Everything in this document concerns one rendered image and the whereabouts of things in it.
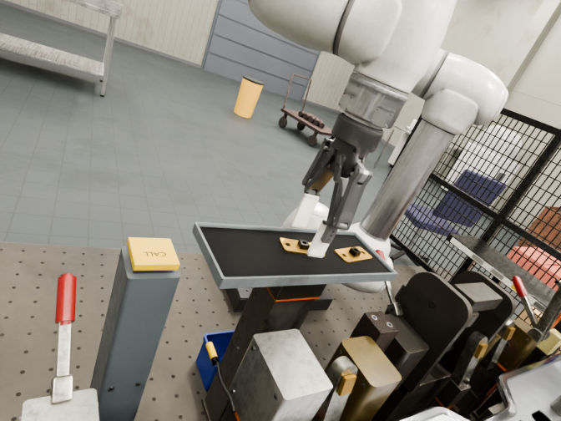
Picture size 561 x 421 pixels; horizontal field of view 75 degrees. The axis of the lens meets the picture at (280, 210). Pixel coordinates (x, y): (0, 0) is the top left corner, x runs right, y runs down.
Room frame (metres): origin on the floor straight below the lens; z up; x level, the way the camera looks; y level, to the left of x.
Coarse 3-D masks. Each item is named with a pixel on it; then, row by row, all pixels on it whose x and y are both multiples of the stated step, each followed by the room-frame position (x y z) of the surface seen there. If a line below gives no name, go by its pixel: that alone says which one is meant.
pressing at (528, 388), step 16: (528, 368) 0.76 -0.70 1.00; (544, 368) 0.79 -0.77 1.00; (560, 368) 0.83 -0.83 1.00; (512, 384) 0.68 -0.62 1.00; (528, 384) 0.70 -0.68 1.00; (544, 384) 0.73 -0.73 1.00; (560, 384) 0.76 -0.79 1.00; (512, 400) 0.62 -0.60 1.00; (528, 400) 0.65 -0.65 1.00; (544, 400) 0.67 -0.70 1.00; (416, 416) 0.47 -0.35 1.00; (432, 416) 0.49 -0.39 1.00; (448, 416) 0.51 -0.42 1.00; (496, 416) 0.55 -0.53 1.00; (512, 416) 0.58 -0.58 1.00; (528, 416) 0.60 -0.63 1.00
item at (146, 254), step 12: (132, 240) 0.41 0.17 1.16; (144, 240) 0.42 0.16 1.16; (156, 240) 0.43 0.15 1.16; (168, 240) 0.44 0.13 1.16; (132, 252) 0.39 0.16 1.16; (144, 252) 0.39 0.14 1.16; (156, 252) 0.40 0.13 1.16; (168, 252) 0.41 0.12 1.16; (132, 264) 0.37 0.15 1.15; (144, 264) 0.37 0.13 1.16; (156, 264) 0.38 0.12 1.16; (168, 264) 0.39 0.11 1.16
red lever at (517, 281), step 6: (516, 276) 0.94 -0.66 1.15; (516, 282) 0.92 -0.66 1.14; (522, 282) 0.92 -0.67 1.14; (516, 288) 0.92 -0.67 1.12; (522, 288) 0.91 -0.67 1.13; (522, 294) 0.90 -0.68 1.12; (522, 300) 0.90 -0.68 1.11; (528, 300) 0.90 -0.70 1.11; (528, 306) 0.88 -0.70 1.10; (528, 312) 0.87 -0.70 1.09; (534, 318) 0.86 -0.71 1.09; (534, 324) 0.85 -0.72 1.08
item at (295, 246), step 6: (282, 240) 0.57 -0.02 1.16; (288, 240) 0.58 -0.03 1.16; (294, 240) 0.59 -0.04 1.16; (300, 240) 0.58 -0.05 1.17; (282, 246) 0.56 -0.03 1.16; (288, 246) 0.56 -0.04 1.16; (294, 246) 0.57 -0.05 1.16; (300, 246) 0.57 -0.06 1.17; (306, 246) 0.57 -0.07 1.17; (294, 252) 0.55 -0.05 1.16; (300, 252) 0.56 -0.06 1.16
